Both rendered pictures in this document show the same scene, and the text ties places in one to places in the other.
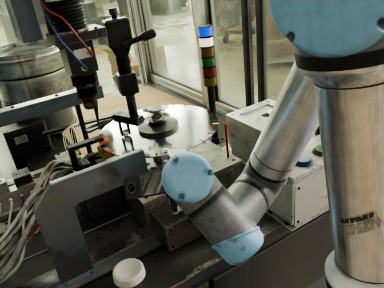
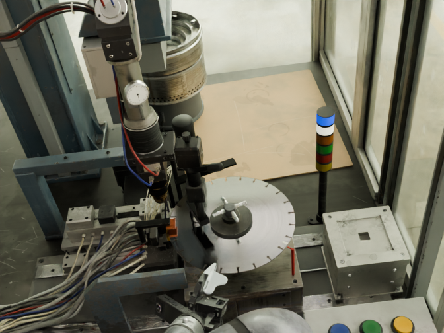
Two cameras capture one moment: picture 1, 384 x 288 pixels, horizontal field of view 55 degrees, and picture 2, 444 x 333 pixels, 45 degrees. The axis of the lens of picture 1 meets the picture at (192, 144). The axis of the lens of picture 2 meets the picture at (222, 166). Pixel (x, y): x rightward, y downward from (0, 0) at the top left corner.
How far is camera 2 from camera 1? 0.75 m
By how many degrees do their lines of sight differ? 29
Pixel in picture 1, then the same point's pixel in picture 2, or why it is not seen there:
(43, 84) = (166, 84)
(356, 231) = not seen: outside the picture
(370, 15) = not seen: outside the picture
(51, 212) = (97, 298)
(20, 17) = (112, 105)
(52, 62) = (179, 63)
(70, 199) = (113, 293)
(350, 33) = not seen: outside the picture
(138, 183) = (163, 308)
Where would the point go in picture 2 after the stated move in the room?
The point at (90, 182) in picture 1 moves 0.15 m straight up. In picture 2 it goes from (131, 285) to (116, 245)
